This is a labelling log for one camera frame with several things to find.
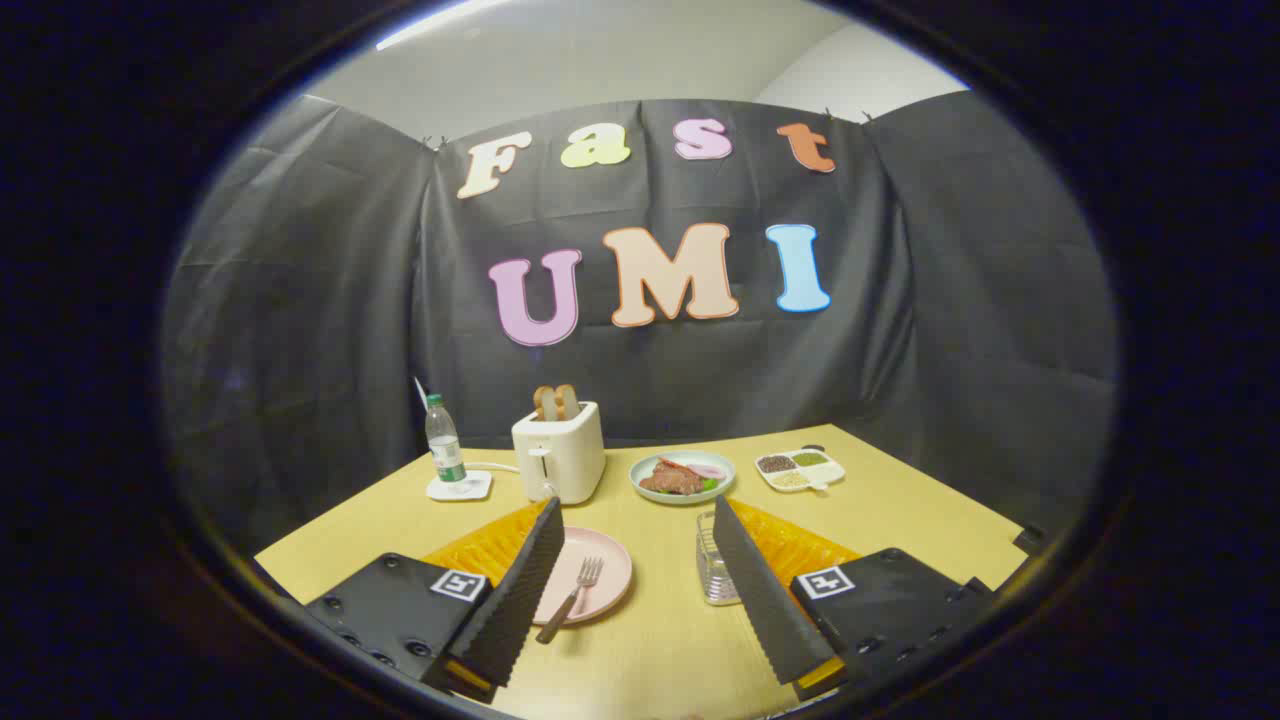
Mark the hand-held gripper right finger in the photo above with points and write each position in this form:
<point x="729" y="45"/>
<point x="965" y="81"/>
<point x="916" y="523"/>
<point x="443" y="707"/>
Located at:
<point x="765" y="590"/>

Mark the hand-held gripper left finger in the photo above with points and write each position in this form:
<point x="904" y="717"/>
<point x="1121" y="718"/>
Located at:
<point x="520" y="590"/>

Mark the pink plate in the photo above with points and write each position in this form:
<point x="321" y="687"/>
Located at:
<point x="605" y="560"/>

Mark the white square coaster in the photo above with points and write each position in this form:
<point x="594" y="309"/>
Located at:
<point x="478" y="487"/>

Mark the white divided grain dish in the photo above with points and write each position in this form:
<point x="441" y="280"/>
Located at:
<point x="800" y="470"/>

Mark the pink ham slice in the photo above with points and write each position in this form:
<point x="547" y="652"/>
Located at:
<point x="706" y="470"/>

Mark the brown meat slice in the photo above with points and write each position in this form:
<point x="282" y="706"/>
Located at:
<point x="670" y="482"/>

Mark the cream toaster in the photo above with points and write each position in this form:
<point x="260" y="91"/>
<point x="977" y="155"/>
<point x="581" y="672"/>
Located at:
<point x="570" y="455"/>

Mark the pale green food plate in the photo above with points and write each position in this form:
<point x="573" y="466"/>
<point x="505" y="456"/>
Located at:
<point x="650" y="494"/>

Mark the red meat strip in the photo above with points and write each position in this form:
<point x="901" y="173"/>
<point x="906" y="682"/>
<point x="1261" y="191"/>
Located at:
<point x="675" y="464"/>

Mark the clear plastic water bottle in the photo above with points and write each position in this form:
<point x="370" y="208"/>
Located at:
<point x="444" y="450"/>

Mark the toasted bread slice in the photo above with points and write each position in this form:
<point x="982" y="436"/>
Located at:
<point x="545" y="403"/>
<point x="568" y="400"/>

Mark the black backdrop cloth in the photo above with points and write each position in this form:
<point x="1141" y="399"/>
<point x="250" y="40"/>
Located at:
<point x="300" y="300"/>

